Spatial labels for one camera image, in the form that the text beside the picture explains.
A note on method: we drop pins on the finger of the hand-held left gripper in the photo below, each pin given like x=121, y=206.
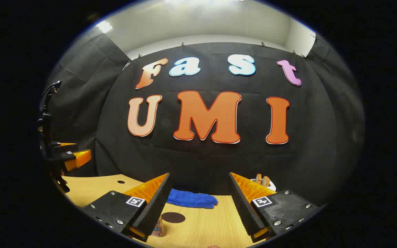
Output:
x=79, y=159
x=64, y=148

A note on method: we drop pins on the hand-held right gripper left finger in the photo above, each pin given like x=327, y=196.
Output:
x=153, y=210

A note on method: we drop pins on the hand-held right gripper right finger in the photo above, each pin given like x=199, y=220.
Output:
x=245, y=210

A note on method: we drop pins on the silver water bottle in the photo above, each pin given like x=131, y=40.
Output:
x=159, y=229

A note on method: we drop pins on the round brown coaster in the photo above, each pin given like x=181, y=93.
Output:
x=173, y=217

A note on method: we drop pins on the toast slice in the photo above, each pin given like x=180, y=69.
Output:
x=266, y=181
x=258, y=179

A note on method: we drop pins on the white toaster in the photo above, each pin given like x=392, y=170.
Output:
x=271, y=186

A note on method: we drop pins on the blue towel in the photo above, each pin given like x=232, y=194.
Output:
x=191, y=199

